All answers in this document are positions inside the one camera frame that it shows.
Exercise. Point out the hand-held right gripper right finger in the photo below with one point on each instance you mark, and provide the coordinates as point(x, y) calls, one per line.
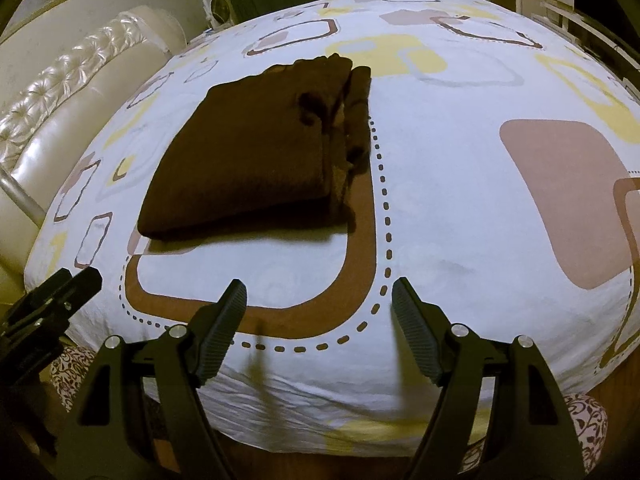
point(417, 330)

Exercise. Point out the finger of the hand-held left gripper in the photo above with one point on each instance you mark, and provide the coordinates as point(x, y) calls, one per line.
point(82, 292)
point(45, 292)

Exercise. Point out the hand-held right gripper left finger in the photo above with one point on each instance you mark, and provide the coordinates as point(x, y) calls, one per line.
point(225, 330)

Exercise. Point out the white patterned bed sheet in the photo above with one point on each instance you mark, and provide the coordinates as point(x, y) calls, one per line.
point(450, 200)

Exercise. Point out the cream tufted leather headboard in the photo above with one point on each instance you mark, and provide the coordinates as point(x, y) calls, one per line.
point(75, 110)

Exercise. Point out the brown floral patterned rug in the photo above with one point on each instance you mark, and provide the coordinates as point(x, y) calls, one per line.
point(585, 420)

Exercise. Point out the brown plaid garment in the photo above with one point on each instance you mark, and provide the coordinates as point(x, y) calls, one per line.
point(240, 160)

